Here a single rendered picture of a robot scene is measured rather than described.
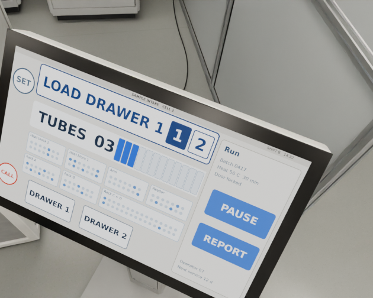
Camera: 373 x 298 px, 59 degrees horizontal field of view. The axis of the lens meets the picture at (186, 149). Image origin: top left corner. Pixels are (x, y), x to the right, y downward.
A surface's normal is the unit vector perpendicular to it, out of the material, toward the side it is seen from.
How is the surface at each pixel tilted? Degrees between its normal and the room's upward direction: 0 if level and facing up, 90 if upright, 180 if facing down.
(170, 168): 50
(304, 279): 0
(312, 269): 0
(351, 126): 90
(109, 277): 5
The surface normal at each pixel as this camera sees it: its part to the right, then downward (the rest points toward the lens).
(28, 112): -0.24, 0.24
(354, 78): -0.97, 0.15
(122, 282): 0.09, -0.53
